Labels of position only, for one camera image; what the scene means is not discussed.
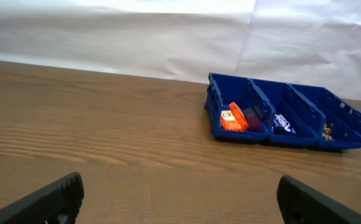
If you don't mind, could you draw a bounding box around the blue tray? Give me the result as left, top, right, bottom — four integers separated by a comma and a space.
204, 72, 361, 152

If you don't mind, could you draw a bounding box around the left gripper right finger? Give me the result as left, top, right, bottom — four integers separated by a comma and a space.
276, 174, 361, 224

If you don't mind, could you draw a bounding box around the blue candy pack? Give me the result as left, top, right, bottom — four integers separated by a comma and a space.
273, 113, 296, 135

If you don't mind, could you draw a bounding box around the orange candy box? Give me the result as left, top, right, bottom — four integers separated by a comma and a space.
220, 110, 243, 132
228, 101, 250, 131

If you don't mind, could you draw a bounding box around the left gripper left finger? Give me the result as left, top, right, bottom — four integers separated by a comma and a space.
0, 172, 85, 224

